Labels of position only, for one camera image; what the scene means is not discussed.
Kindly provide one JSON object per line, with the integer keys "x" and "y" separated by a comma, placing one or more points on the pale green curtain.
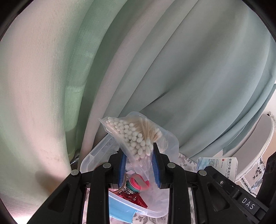
{"x": 151, "y": 64}

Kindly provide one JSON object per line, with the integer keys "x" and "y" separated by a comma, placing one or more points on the blue face mask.
{"x": 120, "y": 209}

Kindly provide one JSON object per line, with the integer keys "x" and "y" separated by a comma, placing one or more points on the red patterned packet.
{"x": 138, "y": 200}

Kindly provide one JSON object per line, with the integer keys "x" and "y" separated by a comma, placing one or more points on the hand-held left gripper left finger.
{"x": 123, "y": 170}

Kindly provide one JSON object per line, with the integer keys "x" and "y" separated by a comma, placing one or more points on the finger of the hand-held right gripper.
{"x": 220, "y": 178}

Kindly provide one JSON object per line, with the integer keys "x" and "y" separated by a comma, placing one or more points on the small white medicine box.
{"x": 215, "y": 163}

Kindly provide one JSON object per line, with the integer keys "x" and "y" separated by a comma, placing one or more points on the bag of cotton swabs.
{"x": 133, "y": 133}

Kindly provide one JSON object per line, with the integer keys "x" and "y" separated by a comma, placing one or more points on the beige quilt with lace trim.
{"x": 256, "y": 174}

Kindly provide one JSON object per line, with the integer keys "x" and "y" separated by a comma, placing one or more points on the leopard print scrunchie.
{"x": 129, "y": 191}

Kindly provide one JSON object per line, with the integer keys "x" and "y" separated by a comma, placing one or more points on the clear plastic storage box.
{"x": 94, "y": 155}

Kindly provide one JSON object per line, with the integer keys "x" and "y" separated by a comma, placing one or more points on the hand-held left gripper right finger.
{"x": 155, "y": 172}

